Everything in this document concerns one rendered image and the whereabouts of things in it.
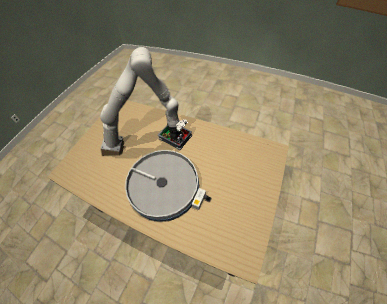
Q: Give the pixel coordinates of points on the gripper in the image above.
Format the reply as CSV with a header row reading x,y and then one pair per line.
x,y
174,130

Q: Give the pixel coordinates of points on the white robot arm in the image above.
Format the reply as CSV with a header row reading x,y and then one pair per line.
x,y
141,64

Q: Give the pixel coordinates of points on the grey round turntable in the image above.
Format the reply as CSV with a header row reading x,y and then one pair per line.
x,y
165,195

